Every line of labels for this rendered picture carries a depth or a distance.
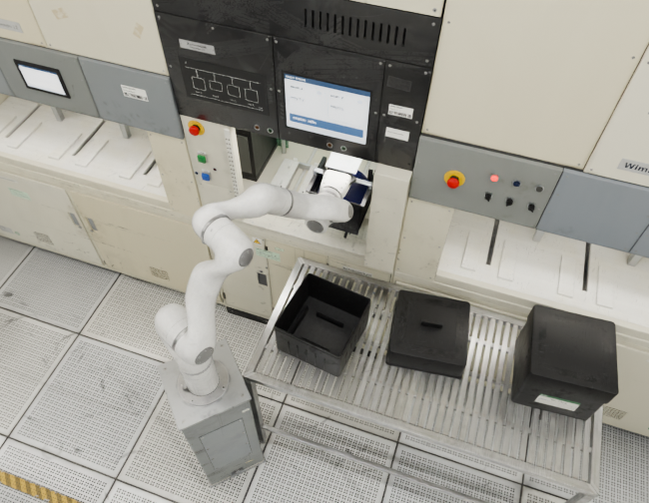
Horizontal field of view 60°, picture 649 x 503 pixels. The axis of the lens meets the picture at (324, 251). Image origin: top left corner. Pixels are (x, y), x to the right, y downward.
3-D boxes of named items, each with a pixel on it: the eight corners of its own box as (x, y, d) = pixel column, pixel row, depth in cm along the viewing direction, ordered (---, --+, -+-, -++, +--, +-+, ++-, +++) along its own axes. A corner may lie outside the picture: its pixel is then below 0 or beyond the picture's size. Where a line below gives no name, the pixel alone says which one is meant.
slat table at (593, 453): (259, 443, 274) (243, 375, 213) (302, 339, 308) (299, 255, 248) (530, 540, 249) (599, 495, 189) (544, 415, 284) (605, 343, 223)
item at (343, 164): (305, 227, 233) (304, 172, 207) (321, 193, 244) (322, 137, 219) (360, 243, 228) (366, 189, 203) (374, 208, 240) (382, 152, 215)
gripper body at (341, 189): (316, 200, 207) (325, 179, 214) (342, 207, 205) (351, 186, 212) (316, 185, 201) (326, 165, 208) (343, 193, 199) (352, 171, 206)
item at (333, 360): (309, 294, 235) (308, 271, 222) (368, 321, 228) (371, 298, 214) (275, 347, 220) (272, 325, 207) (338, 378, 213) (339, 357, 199)
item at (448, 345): (384, 364, 217) (388, 348, 206) (394, 300, 234) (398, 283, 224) (461, 379, 213) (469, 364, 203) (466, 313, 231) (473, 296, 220)
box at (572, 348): (509, 402, 208) (529, 373, 188) (514, 336, 225) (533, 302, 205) (589, 423, 204) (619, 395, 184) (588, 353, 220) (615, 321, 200)
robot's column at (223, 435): (210, 488, 261) (178, 430, 200) (191, 434, 276) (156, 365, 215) (266, 461, 268) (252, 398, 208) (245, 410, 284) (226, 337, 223)
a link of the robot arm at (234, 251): (186, 333, 192) (215, 365, 185) (156, 342, 183) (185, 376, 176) (233, 212, 170) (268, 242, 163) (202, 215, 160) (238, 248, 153)
